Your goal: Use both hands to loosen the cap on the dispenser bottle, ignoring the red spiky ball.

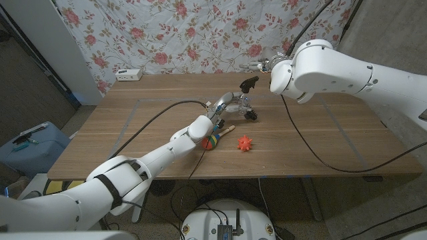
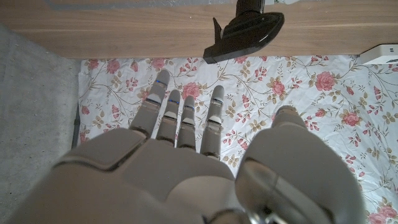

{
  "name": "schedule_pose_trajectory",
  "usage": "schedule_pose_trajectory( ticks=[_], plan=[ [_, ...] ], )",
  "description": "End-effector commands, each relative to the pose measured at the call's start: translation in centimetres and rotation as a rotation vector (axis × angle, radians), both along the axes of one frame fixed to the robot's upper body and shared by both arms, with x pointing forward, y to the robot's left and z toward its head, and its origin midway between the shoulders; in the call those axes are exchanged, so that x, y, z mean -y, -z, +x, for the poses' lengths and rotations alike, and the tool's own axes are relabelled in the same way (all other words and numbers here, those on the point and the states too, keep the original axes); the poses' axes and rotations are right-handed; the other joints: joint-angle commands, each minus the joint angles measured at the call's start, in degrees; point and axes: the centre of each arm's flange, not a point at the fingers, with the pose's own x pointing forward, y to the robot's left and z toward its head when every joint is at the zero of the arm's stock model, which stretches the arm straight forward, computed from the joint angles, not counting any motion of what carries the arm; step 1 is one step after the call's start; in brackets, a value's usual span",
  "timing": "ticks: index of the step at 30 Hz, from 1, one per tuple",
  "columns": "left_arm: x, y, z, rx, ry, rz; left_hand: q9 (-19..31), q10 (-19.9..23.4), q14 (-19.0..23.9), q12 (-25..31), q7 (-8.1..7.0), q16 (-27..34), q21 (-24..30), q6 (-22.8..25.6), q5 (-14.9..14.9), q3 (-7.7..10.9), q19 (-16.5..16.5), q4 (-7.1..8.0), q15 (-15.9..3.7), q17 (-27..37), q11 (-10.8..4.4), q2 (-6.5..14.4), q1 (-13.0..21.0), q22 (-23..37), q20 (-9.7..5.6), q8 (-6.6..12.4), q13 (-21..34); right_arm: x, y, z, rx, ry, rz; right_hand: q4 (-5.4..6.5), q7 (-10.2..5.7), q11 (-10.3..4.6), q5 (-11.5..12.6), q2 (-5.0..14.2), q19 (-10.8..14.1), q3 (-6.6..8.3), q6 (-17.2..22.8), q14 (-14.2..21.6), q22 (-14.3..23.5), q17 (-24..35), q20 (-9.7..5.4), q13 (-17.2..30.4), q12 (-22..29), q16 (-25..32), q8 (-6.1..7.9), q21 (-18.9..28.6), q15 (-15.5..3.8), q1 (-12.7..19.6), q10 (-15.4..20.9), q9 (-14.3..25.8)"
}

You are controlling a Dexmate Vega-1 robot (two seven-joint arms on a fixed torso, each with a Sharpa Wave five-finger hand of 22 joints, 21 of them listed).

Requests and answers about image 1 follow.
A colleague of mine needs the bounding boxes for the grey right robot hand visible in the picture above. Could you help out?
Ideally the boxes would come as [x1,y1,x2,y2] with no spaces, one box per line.
[239,49,294,73]

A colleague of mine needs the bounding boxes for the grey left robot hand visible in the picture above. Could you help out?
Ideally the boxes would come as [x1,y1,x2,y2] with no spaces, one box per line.
[206,91,253,129]

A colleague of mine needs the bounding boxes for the red spiky ball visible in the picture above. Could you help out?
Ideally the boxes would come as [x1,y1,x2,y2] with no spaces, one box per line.
[237,135,254,153]

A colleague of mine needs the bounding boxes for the colourful wooden maraca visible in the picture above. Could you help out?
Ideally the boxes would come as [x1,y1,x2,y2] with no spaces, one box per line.
[201,125,236,151]

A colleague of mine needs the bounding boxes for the floral backdrop cloth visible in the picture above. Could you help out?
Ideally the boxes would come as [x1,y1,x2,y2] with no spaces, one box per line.
[55,0,356,96]

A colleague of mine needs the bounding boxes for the white power strip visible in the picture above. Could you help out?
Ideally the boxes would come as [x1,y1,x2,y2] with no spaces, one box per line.
[115,69,143,82]

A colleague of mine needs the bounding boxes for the black backdrop stand pole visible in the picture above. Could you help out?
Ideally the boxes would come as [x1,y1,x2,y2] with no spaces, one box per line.
[339,0,364,43]

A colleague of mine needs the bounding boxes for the black round floor base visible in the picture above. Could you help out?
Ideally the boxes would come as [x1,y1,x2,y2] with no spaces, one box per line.
[148,179,177,197]

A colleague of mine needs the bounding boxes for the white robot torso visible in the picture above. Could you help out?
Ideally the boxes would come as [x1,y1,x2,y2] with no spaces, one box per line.
[179,199,277,240]

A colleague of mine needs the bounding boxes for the black antenna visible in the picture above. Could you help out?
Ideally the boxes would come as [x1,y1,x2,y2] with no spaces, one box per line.
[233,209,244,236]

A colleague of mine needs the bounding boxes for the grey computer box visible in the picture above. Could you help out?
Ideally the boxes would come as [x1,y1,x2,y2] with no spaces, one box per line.
[217,223,234,240]

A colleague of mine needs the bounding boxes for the grey table leg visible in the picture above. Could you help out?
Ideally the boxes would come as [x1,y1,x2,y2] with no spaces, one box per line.
[300,177,324,223]

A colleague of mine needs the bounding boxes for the white table leg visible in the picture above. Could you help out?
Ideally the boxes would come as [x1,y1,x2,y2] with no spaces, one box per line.
[131,191,150,223]

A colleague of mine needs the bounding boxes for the blue storage case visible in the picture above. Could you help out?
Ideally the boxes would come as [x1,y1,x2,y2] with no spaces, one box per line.
[0,121,71,179]

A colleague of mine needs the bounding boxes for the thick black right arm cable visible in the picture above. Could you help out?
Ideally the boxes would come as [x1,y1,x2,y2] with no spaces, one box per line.
[285,0,334,57]

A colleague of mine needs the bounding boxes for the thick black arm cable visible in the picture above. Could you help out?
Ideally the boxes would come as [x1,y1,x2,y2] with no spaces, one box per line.
[109,99,208,157]
[285,0,334,57]

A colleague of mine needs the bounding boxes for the thin black left wrist cable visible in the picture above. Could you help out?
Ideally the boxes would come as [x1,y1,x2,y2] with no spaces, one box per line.
[169,128,218,240]

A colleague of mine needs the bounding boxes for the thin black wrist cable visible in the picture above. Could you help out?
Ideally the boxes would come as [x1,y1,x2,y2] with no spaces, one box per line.
[280,95,427,173]
[169,128,218,240]

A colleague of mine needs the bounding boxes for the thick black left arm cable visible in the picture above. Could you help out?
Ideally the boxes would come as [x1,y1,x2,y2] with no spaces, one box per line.
[109,99,208,157]

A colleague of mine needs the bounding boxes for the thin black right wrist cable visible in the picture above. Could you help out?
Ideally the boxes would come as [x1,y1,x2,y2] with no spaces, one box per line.
[280,95,427,173]

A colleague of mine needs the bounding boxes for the white wall panel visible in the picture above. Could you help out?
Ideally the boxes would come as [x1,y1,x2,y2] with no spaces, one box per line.
[0,0,103,106]

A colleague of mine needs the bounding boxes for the black tool with grey handle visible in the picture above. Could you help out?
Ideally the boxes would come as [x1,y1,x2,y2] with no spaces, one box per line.
[12,122,49,151]

